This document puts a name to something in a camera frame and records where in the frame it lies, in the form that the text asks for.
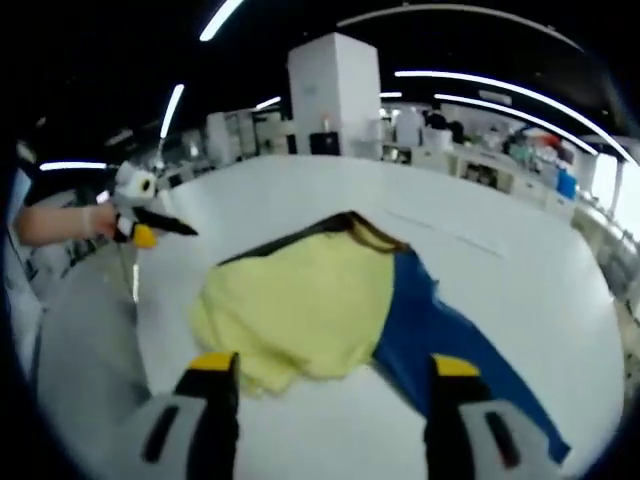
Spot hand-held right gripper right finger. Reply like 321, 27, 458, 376
424, 354, 551, 480

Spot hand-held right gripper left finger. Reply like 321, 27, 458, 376
117, 352, 241, 480

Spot blue garment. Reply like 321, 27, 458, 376
372, 247, 572, 465

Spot yellow garment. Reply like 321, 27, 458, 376
189, 232, 397, 400

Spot dark brown garment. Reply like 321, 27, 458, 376
217, 210, 412, 267

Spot person's left hand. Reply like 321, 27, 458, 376
82, 202, 121, 237

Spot white printed shirt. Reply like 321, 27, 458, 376
4, 164, 47, 311

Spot wide ceiling light strip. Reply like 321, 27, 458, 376
198, 0, 245, 42

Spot white counter cabinets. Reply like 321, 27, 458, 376
409, 144, 576, 211

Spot blue bin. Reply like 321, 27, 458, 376
553, 168, 577, 195

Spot long ceiling light strip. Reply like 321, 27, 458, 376
434, 93, 599, 156
394, 69, 634, 162

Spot black wall panel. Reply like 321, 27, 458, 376
309, 132, 342, 157

